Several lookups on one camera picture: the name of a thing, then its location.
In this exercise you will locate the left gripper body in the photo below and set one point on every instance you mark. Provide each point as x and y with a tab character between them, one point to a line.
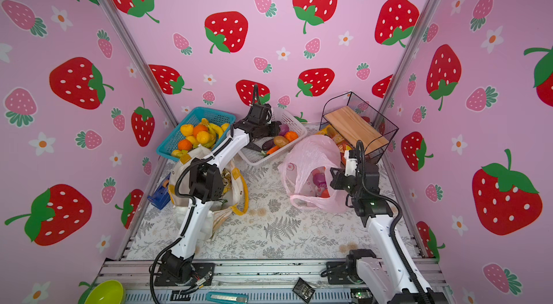
267	130

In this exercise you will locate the yellow pear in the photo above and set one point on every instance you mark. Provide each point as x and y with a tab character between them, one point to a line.
204	137

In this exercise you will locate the teal utility knife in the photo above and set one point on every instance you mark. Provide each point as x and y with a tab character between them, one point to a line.
226	298

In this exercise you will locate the orange carrot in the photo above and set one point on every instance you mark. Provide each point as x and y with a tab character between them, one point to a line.
273	150

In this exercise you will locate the brown potato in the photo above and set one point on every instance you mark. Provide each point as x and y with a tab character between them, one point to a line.
280	141

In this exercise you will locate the white plastic basket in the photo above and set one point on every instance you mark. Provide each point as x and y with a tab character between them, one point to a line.
255	157

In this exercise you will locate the black wire mesh shelf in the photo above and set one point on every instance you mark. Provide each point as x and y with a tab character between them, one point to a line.
356	120

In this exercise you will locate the teal plastic basket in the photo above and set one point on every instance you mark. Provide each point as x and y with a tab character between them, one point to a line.
168	148

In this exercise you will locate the blue tape dispenser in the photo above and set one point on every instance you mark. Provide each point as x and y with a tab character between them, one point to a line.
160	198

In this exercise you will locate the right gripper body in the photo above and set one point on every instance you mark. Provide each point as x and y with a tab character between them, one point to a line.
348	184

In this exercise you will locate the orange fruit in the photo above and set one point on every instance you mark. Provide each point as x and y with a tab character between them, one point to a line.
199	128

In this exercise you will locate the orange pumpkin toy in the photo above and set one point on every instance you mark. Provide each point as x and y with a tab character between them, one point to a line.
291	136

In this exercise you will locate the dark cucumber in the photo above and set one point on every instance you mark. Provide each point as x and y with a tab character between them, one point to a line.
267	145

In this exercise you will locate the red chips bag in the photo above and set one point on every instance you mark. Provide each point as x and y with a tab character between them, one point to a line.
344	146

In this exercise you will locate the yellow snack bag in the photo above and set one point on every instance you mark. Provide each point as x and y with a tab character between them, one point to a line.
330	132

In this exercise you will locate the small purple onion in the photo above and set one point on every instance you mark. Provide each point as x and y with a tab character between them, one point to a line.
283	129

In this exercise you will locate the black electronic module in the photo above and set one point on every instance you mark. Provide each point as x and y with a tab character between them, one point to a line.
304	291

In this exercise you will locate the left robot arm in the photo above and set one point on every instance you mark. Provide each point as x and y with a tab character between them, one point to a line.
202	183

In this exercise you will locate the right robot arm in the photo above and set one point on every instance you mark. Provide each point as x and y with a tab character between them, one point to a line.
391	275

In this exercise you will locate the pink plastic grocery bag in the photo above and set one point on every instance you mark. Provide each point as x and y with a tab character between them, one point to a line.
314	154

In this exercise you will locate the yellow banana bunch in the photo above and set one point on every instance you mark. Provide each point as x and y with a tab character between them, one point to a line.
216	131

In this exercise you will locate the green plastic bowl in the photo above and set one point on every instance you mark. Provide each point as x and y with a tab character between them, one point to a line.
108	292

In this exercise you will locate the small tangerine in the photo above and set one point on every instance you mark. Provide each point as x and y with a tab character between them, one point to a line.
185	145

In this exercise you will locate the red tomato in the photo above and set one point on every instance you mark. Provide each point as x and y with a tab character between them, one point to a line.
324	194

